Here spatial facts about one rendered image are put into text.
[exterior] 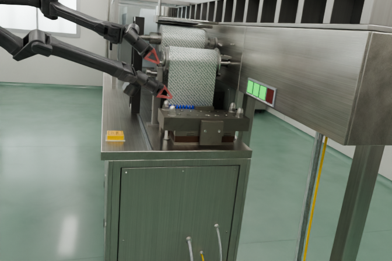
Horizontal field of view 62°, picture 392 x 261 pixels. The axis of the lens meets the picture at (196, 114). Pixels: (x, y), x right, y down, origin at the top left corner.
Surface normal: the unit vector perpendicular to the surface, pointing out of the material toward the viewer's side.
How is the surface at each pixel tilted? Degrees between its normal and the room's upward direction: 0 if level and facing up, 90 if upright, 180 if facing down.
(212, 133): 90
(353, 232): 90
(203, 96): 90
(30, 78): 90
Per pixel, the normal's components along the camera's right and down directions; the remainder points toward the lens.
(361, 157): -0.96, -0.02
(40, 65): 0.26, 0.26
